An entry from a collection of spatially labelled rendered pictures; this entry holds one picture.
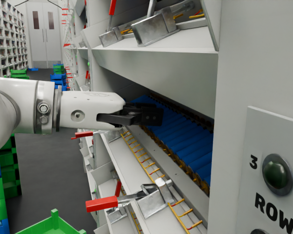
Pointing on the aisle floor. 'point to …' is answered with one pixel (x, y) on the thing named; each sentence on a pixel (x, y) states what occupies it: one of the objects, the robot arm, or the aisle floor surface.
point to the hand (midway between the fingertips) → (148, 113)
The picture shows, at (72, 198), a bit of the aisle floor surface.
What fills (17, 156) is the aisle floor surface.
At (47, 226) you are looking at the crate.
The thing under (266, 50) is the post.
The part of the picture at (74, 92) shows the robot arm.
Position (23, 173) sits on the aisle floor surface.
